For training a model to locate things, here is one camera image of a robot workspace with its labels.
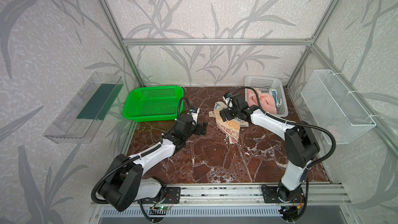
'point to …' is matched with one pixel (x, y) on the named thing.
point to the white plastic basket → (264, 83)
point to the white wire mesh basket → (341, 117)
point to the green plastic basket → (154, 103)
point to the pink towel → (266, 101)
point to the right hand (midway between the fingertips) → (227, 105)
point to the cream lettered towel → (230, 127)
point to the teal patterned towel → (277, 102)
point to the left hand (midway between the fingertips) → (203, 116)
